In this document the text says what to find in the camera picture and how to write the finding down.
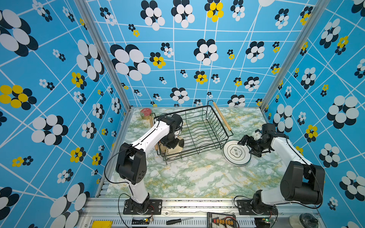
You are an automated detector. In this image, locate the black handled screwdriver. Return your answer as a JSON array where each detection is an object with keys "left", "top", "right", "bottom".
[{"left": 166, "top": 217, "right": 193, "bottom": 225}]

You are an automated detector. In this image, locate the white plate green rim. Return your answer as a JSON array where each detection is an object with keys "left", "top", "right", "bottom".
[{"left": 223, "top": 140, "right": 252, "bottom": 167}]

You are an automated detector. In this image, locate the black terminal board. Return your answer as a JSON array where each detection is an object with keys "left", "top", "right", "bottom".
[{"left": 207, "top": 212, "right": 239, "bottom": 228}]

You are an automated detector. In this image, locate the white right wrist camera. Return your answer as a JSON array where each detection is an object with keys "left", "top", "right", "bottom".
[{"left": 253, "top": 129, "right": 262, "bottom": 140}]

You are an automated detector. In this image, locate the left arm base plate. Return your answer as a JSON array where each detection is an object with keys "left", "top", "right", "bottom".
[{"left": 123, "top": 199, "right": 163, "bottom": 215}]

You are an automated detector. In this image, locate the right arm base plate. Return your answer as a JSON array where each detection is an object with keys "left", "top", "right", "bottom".
[{"left": 235, "top": 199, "right": 278, "bottom": 216}]

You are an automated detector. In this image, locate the clear plastic container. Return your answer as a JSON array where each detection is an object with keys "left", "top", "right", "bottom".
[{"left": 289, "top": 213, "right": 319, "bottom": 228}]

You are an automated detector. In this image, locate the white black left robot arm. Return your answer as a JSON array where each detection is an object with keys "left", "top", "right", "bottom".
[{"left": 116, "top": 114, "right": 183, "bottom": 213}]

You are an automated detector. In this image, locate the black wire dish rack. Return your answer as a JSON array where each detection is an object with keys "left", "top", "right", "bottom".
[{"left": 156, "top": 100, "right": 233, "bottom": 162}]

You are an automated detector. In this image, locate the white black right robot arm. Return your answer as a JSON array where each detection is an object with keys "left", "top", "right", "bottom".
[{"left": 238, "top": 123, "right": 325, "bottom": 214}]

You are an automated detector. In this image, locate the red tape roll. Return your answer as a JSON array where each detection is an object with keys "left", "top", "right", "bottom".
[{"left": 140, "top": 108, "right": 152, "bottom": 120}]

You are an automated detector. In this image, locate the yellow box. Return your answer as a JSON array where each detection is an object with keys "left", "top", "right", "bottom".
[{"left": 91, "top": 220, "right": 113, "bottom": 228}]

